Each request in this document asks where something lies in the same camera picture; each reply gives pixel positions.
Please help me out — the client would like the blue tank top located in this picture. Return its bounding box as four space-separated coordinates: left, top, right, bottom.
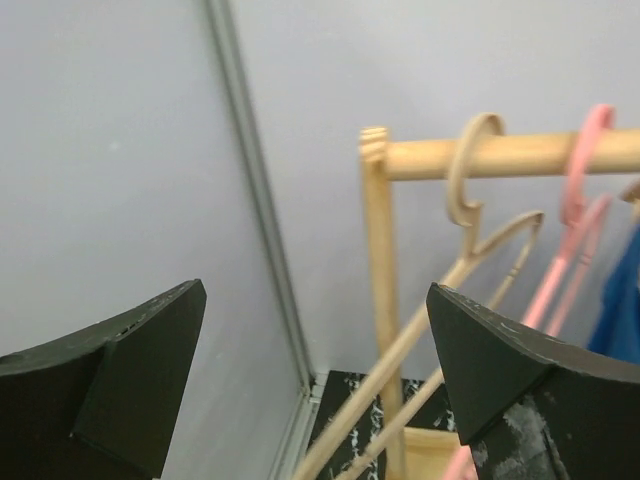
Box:
587 228 639 365

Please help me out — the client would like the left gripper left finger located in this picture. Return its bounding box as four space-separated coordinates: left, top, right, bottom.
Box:
1 279 207 479

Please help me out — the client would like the pink plastic hanger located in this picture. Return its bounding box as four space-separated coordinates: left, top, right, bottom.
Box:
442 103 619 480

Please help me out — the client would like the beige wooden hanger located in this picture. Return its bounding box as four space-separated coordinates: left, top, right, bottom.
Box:
293 128 544 480

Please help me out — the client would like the wooden clothes rack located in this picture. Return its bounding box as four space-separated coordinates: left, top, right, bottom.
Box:
358 125 640 480

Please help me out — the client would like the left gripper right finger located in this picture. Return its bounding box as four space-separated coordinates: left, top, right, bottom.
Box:
426 283 639 479

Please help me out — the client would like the cream wooden hanger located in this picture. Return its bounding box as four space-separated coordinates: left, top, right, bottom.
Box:
619 179 640 224

